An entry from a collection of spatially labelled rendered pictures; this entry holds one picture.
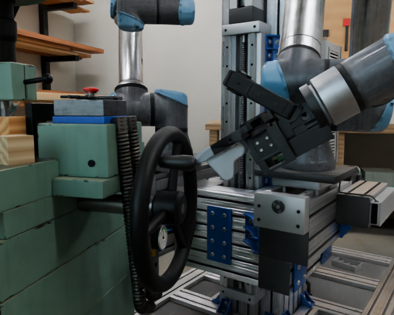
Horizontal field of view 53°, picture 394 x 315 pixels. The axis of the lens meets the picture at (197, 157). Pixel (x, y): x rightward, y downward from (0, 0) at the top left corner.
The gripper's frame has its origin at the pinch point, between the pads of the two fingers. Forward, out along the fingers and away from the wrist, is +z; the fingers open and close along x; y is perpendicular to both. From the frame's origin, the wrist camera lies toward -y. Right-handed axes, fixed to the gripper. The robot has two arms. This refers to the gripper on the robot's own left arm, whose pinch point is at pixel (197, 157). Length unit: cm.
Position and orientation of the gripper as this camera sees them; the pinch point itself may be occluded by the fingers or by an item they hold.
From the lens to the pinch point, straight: 63.0
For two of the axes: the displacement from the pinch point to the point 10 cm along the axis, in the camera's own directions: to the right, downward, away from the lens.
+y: 4.9, 8.7, -0.2
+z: -8.3, 4.7, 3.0
